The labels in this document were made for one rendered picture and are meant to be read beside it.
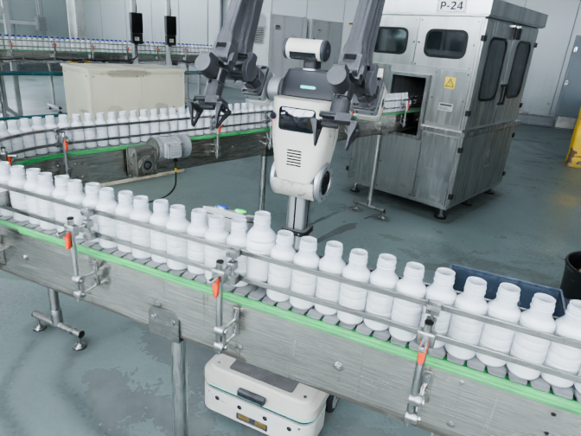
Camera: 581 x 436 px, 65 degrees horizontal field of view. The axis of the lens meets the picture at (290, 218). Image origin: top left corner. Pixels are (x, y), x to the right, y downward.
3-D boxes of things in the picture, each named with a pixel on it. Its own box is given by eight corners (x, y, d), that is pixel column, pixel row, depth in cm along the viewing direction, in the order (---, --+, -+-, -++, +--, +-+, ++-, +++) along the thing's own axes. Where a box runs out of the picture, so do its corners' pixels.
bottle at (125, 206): (122, 243, 129) (118, 188, 123) (143, 245, 129) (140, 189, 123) (114, 253, 123) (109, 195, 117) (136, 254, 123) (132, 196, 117)
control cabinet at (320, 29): (311, 131, 848) (321, 19, 779) (332, 136, 818) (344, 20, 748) (281, 135, 791) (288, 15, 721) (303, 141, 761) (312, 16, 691)
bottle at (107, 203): (127, 244, 129) (123, 189, 123) (110, 251, 124) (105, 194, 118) (111, 239, 131) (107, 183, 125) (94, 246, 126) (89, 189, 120)
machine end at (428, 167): (408, 169, 635) (434, 12, 562) (503, 193, 555) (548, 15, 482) (339, 189, 523) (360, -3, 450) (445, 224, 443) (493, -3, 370)
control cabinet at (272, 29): (277, 136, 786) (284, 15, 716) (299, 141, 755) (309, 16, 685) (242, 141, 728) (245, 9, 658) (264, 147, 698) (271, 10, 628)
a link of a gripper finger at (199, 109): (198, 123, 148) (205, 96, 149) (181, 122, 151) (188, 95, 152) (210, 131, 154) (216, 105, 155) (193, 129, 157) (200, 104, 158)
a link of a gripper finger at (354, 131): (351, 146, 128) (359, 116, 130) (327, 144, 131) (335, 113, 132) (354, 155, 135) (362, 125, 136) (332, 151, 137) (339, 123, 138)
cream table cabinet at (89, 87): (158, 160, 586) (154, 64, 543) (187, 171, 548) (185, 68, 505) (71, 174, 509) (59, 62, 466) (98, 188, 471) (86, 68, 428)
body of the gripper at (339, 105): (351, 119, 130) (357, 96, 131) (317, 115, 134) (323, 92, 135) (354, 128, 136) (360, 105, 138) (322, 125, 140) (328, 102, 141)
